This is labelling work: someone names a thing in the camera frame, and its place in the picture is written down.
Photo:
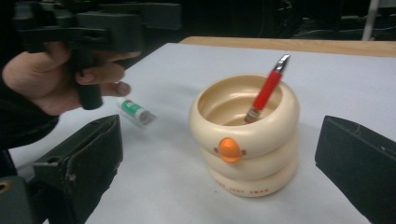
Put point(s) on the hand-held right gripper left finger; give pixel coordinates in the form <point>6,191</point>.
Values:
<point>81,168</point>

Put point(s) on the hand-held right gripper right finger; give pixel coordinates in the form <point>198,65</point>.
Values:
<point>358,168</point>

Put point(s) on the green and white glue stick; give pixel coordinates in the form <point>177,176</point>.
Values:
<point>137,112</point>

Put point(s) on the cream ringed pen holder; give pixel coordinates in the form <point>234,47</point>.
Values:
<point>246,137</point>

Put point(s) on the red pen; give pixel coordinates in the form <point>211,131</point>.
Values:
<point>267,88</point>

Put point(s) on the grey metal stand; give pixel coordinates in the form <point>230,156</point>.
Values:
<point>370,18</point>

